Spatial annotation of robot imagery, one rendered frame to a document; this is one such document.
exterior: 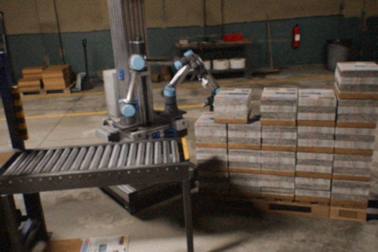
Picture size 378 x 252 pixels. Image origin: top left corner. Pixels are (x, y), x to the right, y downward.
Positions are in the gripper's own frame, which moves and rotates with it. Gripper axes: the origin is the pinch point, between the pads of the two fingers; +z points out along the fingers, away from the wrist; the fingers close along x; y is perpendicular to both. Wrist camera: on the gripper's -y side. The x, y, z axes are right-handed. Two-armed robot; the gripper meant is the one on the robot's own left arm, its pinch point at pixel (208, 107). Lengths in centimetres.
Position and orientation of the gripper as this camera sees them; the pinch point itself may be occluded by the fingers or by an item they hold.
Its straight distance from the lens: 371.2
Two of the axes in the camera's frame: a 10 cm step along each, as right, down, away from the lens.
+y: -0.5, -9.5, -3.2
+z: -2.7, 3.2, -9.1
